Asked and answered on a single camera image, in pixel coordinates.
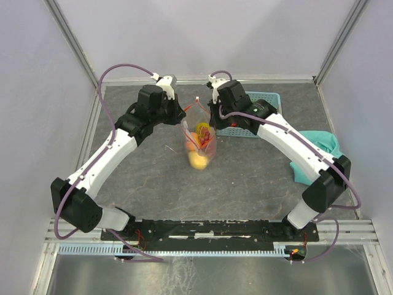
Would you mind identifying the purple cable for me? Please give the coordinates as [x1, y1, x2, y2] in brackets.
[210, 69, 362, 262]
[54, 63, 163, 264]

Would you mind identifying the purple grape bunch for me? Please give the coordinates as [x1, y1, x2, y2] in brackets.
[198, 130, 211, 146]

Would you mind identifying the clear zip top bag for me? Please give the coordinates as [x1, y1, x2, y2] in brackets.
[181, 96, 217, 170]

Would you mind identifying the light blue plastic basket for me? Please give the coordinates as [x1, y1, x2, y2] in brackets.
[214, 91, 282, 138]

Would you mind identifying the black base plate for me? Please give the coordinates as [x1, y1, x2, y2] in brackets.
[117, 219, 319, 252]

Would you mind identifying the yellow pear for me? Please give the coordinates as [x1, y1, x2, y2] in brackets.
[188, 151, 209, 170]

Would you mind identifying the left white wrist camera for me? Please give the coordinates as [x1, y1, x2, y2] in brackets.
[151, 73, 177, 100]

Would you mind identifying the light blue cable duct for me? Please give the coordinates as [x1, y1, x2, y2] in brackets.
[58, 243, 290, 258]

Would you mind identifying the orange peach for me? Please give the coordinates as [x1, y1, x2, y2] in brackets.
[185, 132, 201, 152]

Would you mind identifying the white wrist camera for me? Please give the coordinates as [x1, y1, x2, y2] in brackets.
[151, 73, 177, 100]
[206, 73, 233, 104]

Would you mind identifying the yellow star fruit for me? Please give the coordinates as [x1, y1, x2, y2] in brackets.
[195, 122, 211, 133]

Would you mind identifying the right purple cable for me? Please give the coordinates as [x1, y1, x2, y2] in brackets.
[210, 69, 362, 262]

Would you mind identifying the teal cloth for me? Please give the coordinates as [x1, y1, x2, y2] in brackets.
[290, 130, 345, 185]

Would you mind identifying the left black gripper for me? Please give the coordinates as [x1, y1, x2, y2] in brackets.
[151, 93, 186, 126]

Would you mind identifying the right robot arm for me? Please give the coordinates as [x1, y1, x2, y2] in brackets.
[207, 76, 351, 240]

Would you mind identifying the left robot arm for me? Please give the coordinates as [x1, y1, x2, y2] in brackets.
[50, 83, 185, 240]

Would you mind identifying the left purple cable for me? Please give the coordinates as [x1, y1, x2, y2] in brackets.
[54, 63, 163, 264]

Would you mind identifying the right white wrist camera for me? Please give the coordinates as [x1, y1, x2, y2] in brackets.
[206, 73, 233, 104]

